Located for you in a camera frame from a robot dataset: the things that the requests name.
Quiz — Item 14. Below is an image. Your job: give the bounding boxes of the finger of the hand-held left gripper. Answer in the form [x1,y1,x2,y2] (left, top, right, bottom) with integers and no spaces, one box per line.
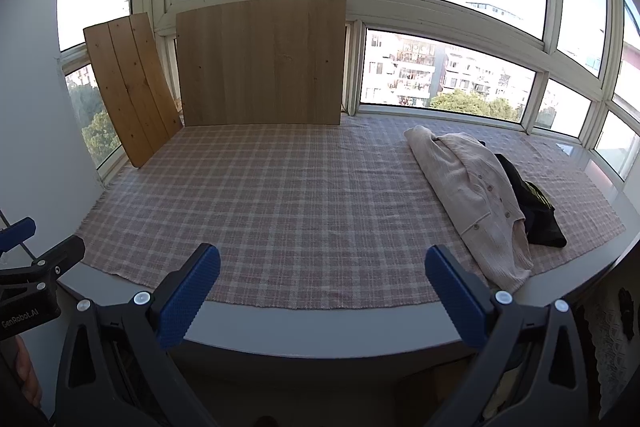
[0,234,86,308]
[0,217,38,258]

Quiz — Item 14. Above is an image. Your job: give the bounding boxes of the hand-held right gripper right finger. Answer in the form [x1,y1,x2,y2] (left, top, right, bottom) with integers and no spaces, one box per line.
[425,244,603,427]

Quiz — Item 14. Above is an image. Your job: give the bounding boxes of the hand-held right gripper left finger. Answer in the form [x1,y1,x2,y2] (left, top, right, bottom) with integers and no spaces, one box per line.
[54,243,222,427]

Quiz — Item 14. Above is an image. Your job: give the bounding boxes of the navy blue sweatshirt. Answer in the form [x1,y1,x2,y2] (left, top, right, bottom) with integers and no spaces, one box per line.
[477,139,568,250]

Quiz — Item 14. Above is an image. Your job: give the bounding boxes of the person's left forearm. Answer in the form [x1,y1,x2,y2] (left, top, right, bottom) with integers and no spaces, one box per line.
[0,347,51,427]

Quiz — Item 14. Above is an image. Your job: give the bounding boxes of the person's left hand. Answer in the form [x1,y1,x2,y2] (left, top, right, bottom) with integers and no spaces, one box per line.
[12,338,45,409]

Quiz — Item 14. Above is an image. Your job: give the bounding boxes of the cream buttoned shirt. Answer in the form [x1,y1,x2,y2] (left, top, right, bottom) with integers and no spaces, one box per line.
[404,125,535,294]

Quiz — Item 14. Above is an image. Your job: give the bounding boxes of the pink plaid cloth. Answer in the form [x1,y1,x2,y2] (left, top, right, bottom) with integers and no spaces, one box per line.
[74,114,627,312]

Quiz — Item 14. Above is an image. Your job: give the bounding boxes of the green trees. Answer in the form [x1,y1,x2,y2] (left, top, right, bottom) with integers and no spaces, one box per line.
[65,79,123,168]
[429,89,525,124]

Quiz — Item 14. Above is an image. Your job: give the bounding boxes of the white lace cloth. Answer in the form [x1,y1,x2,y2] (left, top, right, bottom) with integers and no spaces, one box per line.
[582,274,640,413]

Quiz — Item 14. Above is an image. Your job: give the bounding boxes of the pine plank board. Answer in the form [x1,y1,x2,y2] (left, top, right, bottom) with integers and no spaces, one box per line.
[82,12,183,168]

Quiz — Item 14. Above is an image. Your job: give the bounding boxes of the apartment buildings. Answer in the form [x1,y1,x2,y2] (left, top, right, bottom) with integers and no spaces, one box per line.
[177,0,640,120]

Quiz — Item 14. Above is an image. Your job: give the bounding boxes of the light oak wooden board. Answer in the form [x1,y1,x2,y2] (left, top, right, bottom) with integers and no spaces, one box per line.
[175,0,348,128]

